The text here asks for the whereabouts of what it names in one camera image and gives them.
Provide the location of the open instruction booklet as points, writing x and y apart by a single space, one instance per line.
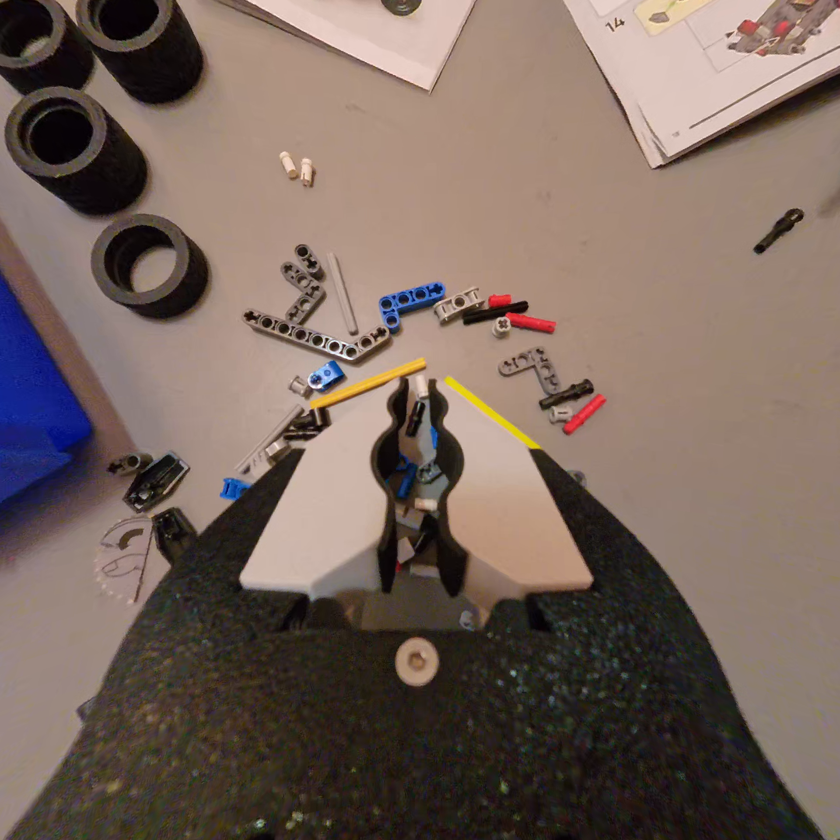
656 85

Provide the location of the black lego axle pin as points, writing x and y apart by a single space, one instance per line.
778 229

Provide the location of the blue tagged storage bin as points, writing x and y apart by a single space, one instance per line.
33 407

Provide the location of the pile of lego pieces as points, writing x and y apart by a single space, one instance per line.
538 323

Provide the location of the black rubber tire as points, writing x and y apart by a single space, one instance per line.
164 72
98 184
108 269
65 72

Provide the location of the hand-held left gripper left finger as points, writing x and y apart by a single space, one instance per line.
315 518

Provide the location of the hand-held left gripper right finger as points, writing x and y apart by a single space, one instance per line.
518 518

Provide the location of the closed instruction booklet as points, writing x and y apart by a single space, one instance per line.
367 39

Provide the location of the clear plastic scrap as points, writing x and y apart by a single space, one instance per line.
121 558

